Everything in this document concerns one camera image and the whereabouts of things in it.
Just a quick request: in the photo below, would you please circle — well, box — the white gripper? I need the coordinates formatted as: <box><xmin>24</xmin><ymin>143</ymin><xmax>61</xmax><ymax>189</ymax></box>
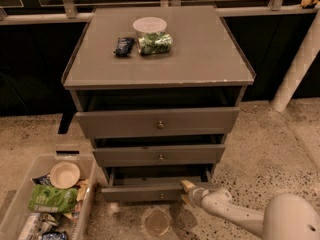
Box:
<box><xmin>180</xmin><ymin>180</ymin><xmax>209</xmax><ymax>207</ymax></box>

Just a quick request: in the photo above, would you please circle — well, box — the grey bottom drawer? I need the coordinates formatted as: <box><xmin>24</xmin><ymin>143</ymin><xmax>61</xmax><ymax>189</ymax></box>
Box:
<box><xmin>101</xmin><ymin>164</ymin><xmax>212</xmax><ymax>202</ymax></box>

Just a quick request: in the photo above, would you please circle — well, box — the grey drawer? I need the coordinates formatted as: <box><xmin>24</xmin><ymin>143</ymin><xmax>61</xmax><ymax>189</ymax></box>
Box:
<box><xmin>94</xmin><ymin>144</ymin><xmax>225</xmax><ymax>167</ymax></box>
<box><xmin>101</xmin><ymin>164</ymin><xmax>212</xmax><ymax>202</ymax></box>
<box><xmin>76</xmin><ymin>107</ymin><xmax>240</xmax><ymax>139</ymax></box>

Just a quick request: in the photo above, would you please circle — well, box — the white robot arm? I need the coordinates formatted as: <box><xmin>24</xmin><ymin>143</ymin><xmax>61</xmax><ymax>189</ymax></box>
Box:
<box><xmin>180</xmin><ymin>180</ymin><xmax>320</xmax><ymax>240</ymax></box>

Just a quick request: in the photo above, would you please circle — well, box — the grey middle drawer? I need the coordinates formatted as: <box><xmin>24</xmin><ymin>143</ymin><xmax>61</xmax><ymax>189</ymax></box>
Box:
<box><xmin>94</xmin><ymin>144</ymin><xmax>225</xmax><ymax>167</ymax></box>

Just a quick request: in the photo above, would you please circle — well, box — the grey top drawer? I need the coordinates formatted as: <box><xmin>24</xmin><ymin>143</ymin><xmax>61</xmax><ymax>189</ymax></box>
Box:
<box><xmin>76</xmin><ymin>107</ymin><xmax>240</xmax><ymax>139</ymax></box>

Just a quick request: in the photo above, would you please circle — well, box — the grey drawer cabinet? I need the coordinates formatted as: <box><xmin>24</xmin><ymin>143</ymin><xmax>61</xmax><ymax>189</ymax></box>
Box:
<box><xmin>61</xmin><ymin>5</ymin><xmax>257</xmax><ymax>188</ymax></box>

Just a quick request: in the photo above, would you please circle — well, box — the round floor drain cover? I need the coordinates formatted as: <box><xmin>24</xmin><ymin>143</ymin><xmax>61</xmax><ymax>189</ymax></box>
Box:
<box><xmin>142</xmin><ymin>208</ymin><xmax>171</xmax><ymax>237</ymax></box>

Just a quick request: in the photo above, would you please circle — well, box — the cream bowl in bin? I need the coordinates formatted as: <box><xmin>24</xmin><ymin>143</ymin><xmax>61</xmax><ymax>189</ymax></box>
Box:
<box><xmin>50</xmin><ymin>162</ymin><xmax>80</xmax><ymax>189</ymax></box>

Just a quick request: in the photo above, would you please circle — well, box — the clear plastic storage bin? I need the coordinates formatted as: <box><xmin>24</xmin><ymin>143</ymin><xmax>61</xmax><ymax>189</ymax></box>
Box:
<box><xmin>0</xmin><ymin>155</ymin><xmax>97</xmax><ymax>240</ymax></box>

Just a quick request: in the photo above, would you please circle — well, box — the green chip bag in bin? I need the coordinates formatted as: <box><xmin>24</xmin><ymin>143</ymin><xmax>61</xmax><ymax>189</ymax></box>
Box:
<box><xmin>28</xmin><ymin>185</ymin><xmax>78</xmax><ymax>213</ymax></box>

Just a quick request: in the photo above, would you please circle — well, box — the blue packet in bin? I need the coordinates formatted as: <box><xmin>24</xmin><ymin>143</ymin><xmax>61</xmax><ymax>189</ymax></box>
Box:
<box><xmin>41</xmin><ymin>232</ymin><xmax>68</xmax><ymax>240</ymax></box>

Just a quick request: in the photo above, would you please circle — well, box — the green snack bag on cabinet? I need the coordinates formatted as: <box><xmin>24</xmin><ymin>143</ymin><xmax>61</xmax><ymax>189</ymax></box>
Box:
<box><xmin>138</xmin><ymin>32</ymin><xmax>173</xmax><ymax>55</ymax></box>

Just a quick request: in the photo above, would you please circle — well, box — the white packet in bin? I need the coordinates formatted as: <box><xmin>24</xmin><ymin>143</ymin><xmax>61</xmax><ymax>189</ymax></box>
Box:
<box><xmin>18</xmin><ymin>213</ymin><xmax>59</xmax><ymax>240</ymax></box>

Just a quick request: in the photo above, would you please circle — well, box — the dark blue snack packet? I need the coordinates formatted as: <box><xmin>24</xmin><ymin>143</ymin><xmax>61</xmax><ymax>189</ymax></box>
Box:
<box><xmin>113</xmin><ymin>37</ymin><xmax>135</xmax><ymax>57</ymax></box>

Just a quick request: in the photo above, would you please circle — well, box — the white plastic bowl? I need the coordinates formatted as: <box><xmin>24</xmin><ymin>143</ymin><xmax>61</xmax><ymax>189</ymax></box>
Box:
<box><xmin>133</xmin><ymin>17</ymin><xmax>167</xmax><ymax>37</ymax></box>

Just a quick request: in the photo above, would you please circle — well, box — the white diagonal pillar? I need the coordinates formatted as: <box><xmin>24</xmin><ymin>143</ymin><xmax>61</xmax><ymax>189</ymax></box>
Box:
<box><xmin>271</xmin><ymin>11</ymin><xmax>320</xmax><ymax>112</ymax></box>

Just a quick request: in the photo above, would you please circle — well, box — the yellow object on ledge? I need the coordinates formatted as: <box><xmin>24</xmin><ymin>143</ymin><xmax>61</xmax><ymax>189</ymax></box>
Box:
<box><xmin>300</xmin><ymin>0</ymin><xmax>319</xmax><ymax>8</ymax></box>

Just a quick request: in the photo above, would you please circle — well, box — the metal railing frame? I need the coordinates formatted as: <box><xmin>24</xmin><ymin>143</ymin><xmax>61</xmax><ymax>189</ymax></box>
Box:
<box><xmin>0</xmin><ymin>0</ymin><xmax>320</xmax><ymax>26</ymax></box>

